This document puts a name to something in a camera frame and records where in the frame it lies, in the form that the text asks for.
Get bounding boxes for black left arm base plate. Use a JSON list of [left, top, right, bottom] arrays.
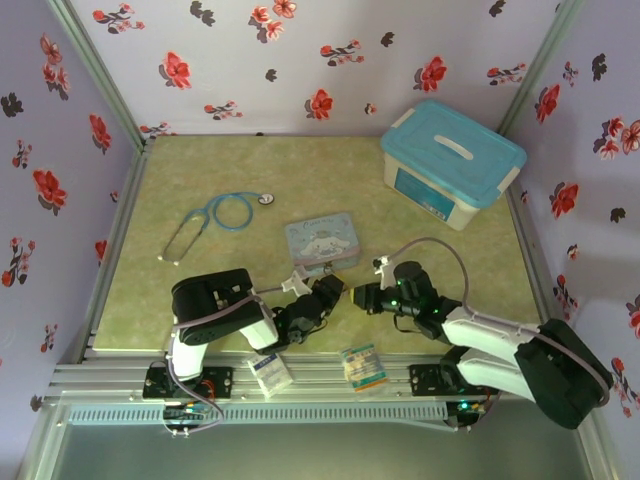
[[142, 365, 235, 400]]

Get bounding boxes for blue stethoscope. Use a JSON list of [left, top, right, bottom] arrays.
[[157, 192, 276, 265]]

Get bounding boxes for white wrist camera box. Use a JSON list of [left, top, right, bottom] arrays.
[[371, 254, 397, 290], [281, 268, 312, 297]]

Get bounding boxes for colourful snack packet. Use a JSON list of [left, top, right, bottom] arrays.
[[340, 342, 390, 394]]

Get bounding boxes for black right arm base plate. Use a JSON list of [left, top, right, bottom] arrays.
[[408, 363, 502, 399]]

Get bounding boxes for aluminium table frame rail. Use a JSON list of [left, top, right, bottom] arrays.
[[42, 349, 599, 407]]

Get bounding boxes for blue lidded plastic storage box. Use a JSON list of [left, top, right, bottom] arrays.
[[379, 98, 528, 233]]

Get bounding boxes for light blue cartoon tin box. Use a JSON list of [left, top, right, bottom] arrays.
[[284, 212, 363, 277]]

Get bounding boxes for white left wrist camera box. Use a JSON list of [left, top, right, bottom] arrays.
[[281, 268, 312, 297]]

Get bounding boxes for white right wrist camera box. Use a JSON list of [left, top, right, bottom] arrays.
[[371, 254, 397, 290]]

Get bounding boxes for aluminium corner post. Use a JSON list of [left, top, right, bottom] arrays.
[[498, 0, 587, 137], [45, 0, 152, 152]]

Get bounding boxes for white blue medicine box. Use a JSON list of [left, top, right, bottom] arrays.
[[247, 344, 295, 399]]

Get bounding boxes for grey slotted cable duct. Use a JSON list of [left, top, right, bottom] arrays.
[[66, 403, 447, 427]]

